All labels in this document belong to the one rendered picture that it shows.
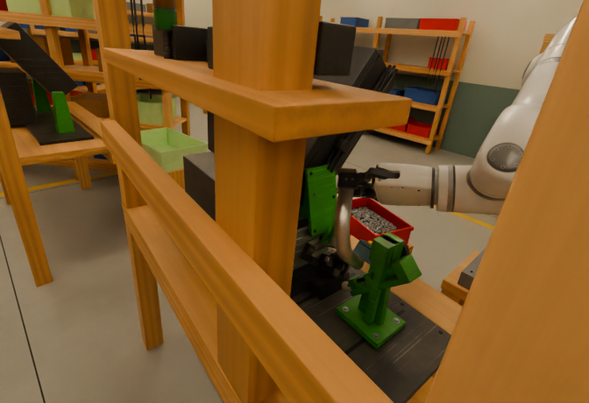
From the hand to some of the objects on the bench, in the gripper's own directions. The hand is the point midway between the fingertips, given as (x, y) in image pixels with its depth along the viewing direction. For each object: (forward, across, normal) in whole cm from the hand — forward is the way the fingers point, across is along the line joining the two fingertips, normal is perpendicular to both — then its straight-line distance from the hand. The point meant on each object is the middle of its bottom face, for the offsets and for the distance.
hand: (350, 185), depth 64 cm
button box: (+3, +65, -4) cm, 65 cm away
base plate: (+33, +48, -10) cm, 59 cm away
